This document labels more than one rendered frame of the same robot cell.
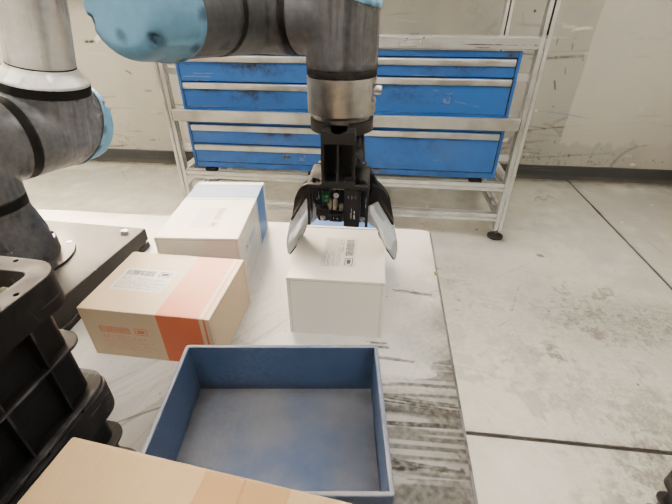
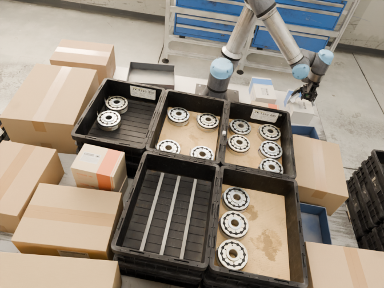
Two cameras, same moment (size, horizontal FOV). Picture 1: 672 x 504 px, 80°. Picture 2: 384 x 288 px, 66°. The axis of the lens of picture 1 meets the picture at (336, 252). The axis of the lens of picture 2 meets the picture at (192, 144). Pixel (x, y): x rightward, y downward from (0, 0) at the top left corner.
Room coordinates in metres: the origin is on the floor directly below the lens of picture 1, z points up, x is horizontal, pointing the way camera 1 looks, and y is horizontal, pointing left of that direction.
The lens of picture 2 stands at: (-0.82, 0.76, 1.81)
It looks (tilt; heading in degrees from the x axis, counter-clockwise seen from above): 48 degrees down; 352
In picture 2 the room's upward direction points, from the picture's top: 10 degrees clockwise
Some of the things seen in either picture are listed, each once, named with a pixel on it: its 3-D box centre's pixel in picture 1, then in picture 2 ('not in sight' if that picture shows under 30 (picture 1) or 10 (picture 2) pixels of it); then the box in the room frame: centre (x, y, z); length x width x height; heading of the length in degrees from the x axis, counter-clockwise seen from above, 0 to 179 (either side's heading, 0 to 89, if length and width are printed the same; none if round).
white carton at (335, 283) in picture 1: (341, 263); (298, 107); (0.48, -0.01, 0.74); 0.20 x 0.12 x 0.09; 175
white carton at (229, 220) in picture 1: (220, 230); (262, 94); (0.58, 0.19, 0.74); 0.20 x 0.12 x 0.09; 178
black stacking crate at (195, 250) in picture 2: not in sight; (171, 210); (-0.30, 0.72, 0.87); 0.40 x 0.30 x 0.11; 170
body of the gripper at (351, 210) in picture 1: (340, 169); (310, 88); (0.45, -0.01, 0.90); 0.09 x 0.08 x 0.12; 175
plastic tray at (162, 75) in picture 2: not in sight; (151, 76); (0.62, 0.86, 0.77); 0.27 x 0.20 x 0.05; 91
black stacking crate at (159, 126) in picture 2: not in sight; (188, 132); (0.09, 0.65, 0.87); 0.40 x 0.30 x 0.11; 170
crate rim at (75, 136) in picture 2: not in sight; (122, 111); (0.14, 0.95, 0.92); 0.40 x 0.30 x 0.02; 170
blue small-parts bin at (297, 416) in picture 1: (275, 430); (298, 139); (0.22, 0.06, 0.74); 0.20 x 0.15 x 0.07; 90
